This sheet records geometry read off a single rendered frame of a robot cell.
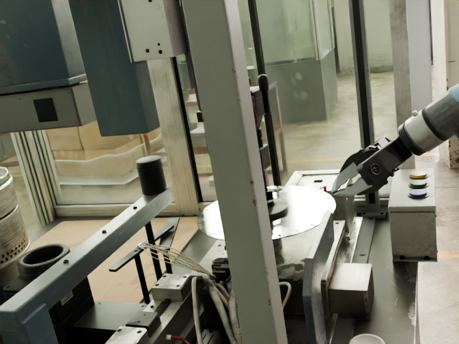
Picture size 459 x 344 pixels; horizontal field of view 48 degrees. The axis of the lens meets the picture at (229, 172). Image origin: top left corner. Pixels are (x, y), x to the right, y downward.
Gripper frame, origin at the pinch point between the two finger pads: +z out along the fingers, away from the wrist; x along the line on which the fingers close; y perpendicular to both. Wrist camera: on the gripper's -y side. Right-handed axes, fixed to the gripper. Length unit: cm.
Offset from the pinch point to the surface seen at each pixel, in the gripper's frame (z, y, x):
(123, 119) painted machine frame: 11.3, -28.2, 36.4
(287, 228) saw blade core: 10.3, -8.3, 0.1
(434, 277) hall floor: 62, 141, -77
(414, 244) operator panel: 2.6, 19.7, -23.5
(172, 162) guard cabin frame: 63, 35, 36
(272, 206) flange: 15.6, -0.1, 5.3
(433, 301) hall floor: 60, 120, -79
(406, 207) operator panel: -2.1, 19.2, -14.4
